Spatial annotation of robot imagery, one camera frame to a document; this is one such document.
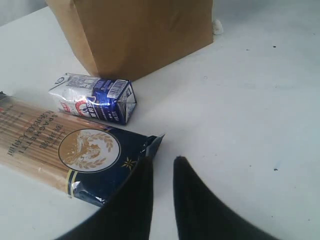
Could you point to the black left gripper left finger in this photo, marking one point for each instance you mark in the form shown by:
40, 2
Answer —
128, 214

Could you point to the spaghetti packet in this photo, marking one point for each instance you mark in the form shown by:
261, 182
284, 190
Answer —
85, 159

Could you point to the brown paper bag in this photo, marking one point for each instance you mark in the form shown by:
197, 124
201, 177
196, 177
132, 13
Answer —
129, 39

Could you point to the white crumpled paper piece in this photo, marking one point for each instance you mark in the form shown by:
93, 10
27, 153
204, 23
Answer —
217, 27

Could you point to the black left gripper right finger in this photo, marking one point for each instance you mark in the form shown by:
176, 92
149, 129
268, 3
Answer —
199, 214

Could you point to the small milk carton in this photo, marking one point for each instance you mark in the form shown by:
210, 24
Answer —
111, 100

